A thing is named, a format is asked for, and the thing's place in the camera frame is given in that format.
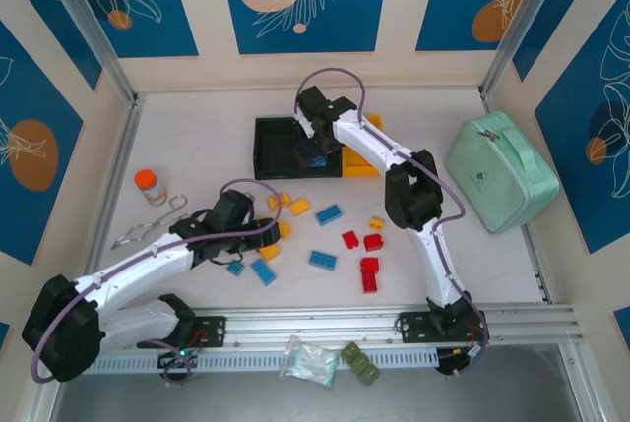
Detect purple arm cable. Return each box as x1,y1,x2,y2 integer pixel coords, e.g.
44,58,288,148
293,67,492,379
31,178,283,384

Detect orange lid glass jar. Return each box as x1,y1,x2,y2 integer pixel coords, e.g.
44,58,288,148
135,169,169,207

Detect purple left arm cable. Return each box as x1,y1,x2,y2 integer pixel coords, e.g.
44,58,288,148
31,178,283,384

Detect metal scissor tongs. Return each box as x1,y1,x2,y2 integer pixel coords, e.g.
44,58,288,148
111,194,194,251

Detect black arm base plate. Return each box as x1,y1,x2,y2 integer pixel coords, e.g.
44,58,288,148
194,316,227,349
397,311,488,344

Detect mint green zip bag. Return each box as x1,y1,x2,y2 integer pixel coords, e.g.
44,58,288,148
445,110,561,234

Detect slotted grey cable duct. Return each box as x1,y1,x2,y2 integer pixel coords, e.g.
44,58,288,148
91,346,440,375

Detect aluminium frame post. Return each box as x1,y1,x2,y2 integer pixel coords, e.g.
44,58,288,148
479,0,567,98
36,0,139,103

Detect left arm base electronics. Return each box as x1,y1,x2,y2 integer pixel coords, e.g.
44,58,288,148
156,342,201,385

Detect clear plastic zip bag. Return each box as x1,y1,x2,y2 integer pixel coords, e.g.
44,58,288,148
278,335,341,389

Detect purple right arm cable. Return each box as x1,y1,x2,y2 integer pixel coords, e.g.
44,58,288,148
293,67,492,379

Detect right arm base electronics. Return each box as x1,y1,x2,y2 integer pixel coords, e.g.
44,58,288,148
435,345,488,380

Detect long aluminium mounting rail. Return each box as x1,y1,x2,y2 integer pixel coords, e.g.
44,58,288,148
191,302,578,344

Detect yellow plastic bin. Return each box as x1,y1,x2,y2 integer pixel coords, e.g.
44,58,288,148
343,113,386,179

